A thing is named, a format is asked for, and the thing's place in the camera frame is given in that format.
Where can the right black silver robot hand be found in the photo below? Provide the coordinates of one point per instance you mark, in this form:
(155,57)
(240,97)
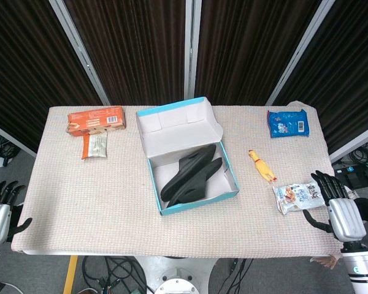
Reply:
(346,219)

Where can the black rubber slipper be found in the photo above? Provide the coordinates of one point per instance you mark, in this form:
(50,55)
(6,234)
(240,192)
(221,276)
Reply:
(184,171)
(202,188)

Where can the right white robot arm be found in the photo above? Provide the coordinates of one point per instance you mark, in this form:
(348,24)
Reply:
(360,266)

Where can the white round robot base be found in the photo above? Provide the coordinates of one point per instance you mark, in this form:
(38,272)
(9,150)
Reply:
(178,275)

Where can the tan hand-shaped object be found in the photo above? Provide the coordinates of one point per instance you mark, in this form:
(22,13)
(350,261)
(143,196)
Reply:
(325,261)

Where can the orange cardboard snack box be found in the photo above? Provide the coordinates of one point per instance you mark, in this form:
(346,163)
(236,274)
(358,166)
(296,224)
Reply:
(95,119)

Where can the teal cardboard shoe box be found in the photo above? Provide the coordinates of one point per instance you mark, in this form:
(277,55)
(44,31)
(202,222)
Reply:
(178,128)

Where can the white foil snack bag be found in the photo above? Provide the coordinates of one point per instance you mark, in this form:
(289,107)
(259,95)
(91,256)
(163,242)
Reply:
(297,196)

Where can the yellow rubber chicken toy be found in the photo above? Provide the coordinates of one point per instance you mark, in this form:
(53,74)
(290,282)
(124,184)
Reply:
(261,167)

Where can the blue plastic snack bag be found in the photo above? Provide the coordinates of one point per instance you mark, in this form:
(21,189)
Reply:
(288,124)

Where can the beige waffle-weave table cloth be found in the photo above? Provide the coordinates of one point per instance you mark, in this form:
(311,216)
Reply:
(110,199)

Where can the orange white snack packet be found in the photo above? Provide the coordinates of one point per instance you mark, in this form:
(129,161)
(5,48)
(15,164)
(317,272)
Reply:
(95,147)

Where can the dark ribbed partition panel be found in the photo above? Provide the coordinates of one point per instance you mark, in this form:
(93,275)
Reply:
(24,61)
(125,46)
(248,46)
(349,76)

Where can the grey aluminium partition rail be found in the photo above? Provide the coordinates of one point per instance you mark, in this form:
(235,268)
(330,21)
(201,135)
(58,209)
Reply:
(12,137)
(355,146)

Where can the grey aluminium partition post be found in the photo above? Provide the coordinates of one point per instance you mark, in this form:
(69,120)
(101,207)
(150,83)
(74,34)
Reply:
(192,46)
(300,52)
(79,46)

